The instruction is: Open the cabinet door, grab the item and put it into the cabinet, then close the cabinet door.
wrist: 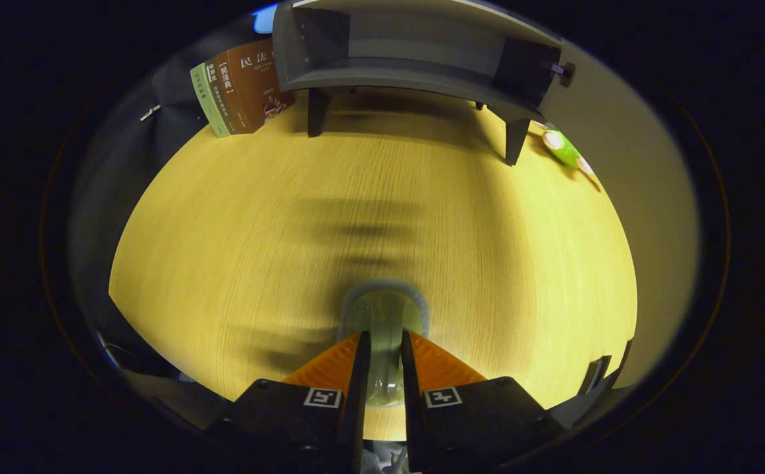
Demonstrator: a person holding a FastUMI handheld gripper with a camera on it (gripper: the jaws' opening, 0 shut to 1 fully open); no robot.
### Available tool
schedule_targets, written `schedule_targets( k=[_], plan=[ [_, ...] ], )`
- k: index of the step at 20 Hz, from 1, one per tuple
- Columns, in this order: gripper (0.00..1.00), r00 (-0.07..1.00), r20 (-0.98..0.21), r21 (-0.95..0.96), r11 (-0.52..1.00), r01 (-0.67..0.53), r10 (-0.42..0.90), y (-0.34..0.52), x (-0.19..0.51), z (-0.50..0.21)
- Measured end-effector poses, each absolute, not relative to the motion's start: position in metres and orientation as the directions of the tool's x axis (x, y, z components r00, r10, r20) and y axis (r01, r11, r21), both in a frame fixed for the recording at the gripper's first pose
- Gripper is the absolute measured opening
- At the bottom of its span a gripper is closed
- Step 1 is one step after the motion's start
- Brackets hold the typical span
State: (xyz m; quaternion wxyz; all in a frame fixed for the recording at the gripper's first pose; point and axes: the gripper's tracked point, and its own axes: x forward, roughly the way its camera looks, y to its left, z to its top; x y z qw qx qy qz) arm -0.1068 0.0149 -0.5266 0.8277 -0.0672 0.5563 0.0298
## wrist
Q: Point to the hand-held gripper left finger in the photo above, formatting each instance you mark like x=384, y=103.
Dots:
x=277, y=415

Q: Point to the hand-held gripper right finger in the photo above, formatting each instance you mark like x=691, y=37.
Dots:
x=481, y=415

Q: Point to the clear glass cup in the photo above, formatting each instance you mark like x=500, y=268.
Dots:
x=382, y=316

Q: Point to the green plush toy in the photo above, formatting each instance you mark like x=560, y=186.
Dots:
x=563, y=150

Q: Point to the black backdrop cloth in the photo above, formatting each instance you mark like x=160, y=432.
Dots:
x=158, y=151

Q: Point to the thin dark brown book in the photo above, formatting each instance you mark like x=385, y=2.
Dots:
x=224, y=92

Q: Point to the silver clip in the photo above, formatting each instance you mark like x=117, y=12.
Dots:
x=150, y=112

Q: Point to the grey cabinet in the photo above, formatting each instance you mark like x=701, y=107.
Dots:
x=409, y=72

